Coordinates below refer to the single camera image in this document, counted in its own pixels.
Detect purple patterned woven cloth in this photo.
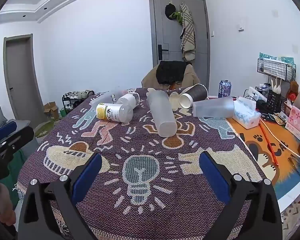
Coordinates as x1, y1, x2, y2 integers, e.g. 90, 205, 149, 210
17, 88, 266, 239

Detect black garment on chair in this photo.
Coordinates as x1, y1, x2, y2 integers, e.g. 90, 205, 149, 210
156, 61, 187, 85

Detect green round floor mat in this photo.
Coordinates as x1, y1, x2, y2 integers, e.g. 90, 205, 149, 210
34, 118, 61, 138

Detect small cream plastic cup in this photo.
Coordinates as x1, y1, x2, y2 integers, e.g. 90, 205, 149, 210
169, 92, 181, 111

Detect grey entrance door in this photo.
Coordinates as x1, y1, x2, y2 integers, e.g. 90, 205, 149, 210
149, 0, 210, 87

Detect white charging cable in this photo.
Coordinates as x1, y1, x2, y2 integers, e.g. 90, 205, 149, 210
261, 119, 300, 178

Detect black hat on door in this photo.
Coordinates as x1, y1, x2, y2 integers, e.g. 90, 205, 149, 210
165, 3, 176, 20

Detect white wall switch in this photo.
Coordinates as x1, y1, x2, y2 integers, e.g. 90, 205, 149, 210
238, 25, 244, 32

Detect orange tiger desk mat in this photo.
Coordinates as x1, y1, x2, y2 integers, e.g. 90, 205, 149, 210
228, 119, 300, 199

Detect pink floral box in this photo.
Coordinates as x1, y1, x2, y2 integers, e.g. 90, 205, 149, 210
285, 106, 300, 140

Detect beige striped hanging scarf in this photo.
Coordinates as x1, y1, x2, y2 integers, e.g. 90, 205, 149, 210
180, 2, 196, 62

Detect grey interior door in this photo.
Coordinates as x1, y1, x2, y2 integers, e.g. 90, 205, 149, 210
3, 34, 46, 128

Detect frosted cup lying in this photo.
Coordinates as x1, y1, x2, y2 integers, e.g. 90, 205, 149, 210
192, 96, 235, 118
90, 87, 127, 111

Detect orange pencil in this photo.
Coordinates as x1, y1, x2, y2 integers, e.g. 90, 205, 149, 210
258, 123, 279, 167

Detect blue soda can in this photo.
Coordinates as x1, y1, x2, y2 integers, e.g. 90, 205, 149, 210
218, 80, 231, 98

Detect black door handle lock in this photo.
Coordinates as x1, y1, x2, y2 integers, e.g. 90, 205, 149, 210
158, 44, 168, 61

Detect cardboard box on floor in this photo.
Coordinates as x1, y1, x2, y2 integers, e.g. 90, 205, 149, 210
44, 101, 59, 120

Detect chair with tan coat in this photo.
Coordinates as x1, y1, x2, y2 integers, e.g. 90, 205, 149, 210
141, 61, 200, 90

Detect frosted cup lying right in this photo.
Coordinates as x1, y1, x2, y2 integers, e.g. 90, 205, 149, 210
192, 96, 235, 118

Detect tall frosted plastic cup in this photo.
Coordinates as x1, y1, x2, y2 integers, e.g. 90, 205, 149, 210
147, 88, 177, 138

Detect clear jar white rim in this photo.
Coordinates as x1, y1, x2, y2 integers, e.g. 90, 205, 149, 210
116, 92, 140, 109

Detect black wire wall basket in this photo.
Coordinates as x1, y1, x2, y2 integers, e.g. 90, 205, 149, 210
257, 59, 296, 82

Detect black cutlery holder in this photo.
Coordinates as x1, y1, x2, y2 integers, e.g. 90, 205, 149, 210
266, 90, 282, 114

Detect white power strip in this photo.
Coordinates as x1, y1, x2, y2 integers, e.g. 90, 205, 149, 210
243, 87, 267, 102

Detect person's left hand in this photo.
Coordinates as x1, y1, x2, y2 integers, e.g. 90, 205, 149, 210
0, 183, 16, 226

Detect green plush on door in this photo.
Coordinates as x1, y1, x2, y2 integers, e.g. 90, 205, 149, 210
170, 11, 183, 25

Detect black shoe rack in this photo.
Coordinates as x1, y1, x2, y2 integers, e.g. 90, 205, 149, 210
62, 89, 95, 114

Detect small brown plush toy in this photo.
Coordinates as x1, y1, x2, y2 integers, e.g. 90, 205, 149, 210
286, 81, 299, 102

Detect frosted cup lying left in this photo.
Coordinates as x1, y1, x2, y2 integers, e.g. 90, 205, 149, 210
90, 87, 127, 111

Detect white blue tissue pack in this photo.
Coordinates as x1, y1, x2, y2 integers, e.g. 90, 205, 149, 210
232, 96, 261, 129

